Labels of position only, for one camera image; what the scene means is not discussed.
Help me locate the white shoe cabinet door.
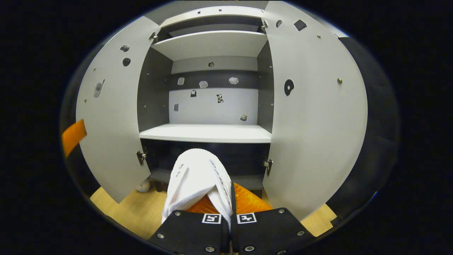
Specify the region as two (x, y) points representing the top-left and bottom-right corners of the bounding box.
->
(262, 0), (368, 222)
(75, 16), (161, 204)

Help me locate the white canvas shoe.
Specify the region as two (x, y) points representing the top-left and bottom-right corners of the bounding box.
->
(162, 148), (234, 231)

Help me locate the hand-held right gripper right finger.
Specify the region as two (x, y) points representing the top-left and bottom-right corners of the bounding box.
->
(231, 182), (315, 255)

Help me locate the white shoe cabinet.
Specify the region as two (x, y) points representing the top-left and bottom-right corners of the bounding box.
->
(75, 0), (368, 222)

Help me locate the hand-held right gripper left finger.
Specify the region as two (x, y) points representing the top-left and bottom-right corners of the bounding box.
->
(148, 195), (231, 255)

